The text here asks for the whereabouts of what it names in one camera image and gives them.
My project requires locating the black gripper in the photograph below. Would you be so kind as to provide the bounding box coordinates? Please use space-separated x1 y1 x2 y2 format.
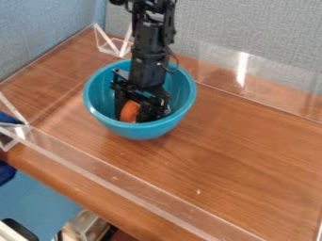
111 53 171 122

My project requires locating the orange and white toy mushroom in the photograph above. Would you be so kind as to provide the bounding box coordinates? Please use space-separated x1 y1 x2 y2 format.
119 100 139 123

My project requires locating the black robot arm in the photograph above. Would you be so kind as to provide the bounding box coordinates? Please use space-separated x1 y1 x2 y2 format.
110 0 177 123

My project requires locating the blue plastic bowl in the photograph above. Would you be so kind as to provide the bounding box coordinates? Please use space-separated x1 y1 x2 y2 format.
83 60 197 140

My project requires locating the clear acrylic front barrier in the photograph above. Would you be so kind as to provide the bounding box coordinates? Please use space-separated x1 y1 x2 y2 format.
0 92 265 241

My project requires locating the blue cloth object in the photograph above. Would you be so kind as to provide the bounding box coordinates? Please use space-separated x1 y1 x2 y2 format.
0 111 22 186

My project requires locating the black and white object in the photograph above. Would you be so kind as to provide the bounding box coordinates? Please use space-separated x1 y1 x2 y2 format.
0 218 39 241

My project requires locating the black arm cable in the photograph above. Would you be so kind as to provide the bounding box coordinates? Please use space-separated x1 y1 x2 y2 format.
162 46 182 74

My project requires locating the clear acrylic corner bracket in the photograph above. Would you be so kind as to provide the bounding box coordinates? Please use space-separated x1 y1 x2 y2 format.
94 24 134 58

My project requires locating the grey metal table frame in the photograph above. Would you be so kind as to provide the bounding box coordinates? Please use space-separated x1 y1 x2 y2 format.
54 210 111 241

